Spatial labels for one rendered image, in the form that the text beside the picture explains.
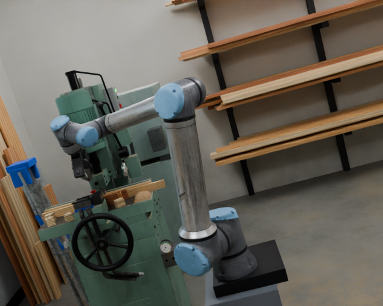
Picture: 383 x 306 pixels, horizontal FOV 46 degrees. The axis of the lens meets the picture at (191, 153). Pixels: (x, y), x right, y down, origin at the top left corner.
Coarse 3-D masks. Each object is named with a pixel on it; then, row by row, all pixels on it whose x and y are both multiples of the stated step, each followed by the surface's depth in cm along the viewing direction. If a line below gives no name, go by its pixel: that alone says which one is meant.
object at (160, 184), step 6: (162, 180) 242; (138, 186) 243; (144, 186) 242; (150, 186) 242; (156, 186) 242; (162, 186) 242; (132, 192) 242; (138, 192) 243; (54, 210) 244; (60, 210) 243; (66, 210) 243; (72, 210) 243; (42, 216) 244; (60, 216) 244
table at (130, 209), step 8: (152, 192) 239; (128, 200) 237; (144, 200) 228; (152, 200) 228; (112, 208) 230; (120, 208) 228; (128, 208) 228; (136, 208) 228; (144, 208) 228; (152, 208) 228; (120, 216) 229; (128, 216) 229; (56, 224) 231; (64, 224) 229; (72, 224) 229; (104, 224) 219; (112, 224) 223; (40, 232) 229; (48, 232) 229; (56, 232) 229; (64, 232) 229; (72, 232) 229; (80, 232) 220
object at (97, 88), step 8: (96, 88) 250; (104, 88) 267; (96, 96) 251; (104, 96) 260; (104, 104) 253; (112, 136) 255; (112, 144) 256; (120, 160) 258; (120, 168) 259; (120, 176) 260; (112, 184) 261; (120, 184) 261; (128, 184) 261
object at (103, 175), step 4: (100, 172) 241; (104, 172) 240; (92, 176) 237; (96, 176) 236; (100, 176) 236; (104, 176) 238; (108, 176) 248; (92, 180) 236; (96, 180) 236; (100, 180) 237; (104, 180) 237; (108, 180) 245; (92, 184) 237; (100, 184) 237; (104, 184) 237; (96, 188) 237
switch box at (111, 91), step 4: (108, 88) 259; (112, 88) 260; (104, 92) 259; (108, 92) 260; (112, 92) 260; (116, 92) 268; (112, 96) 260; (116, 96) 264; (108, 100) 260; (112, 100) 260; (116, 100) 261; (112, 104) 261; (116, 104) 261; (108, 108) 261; (116, 108) 261; (120, 108) 267; (112, 112) 262
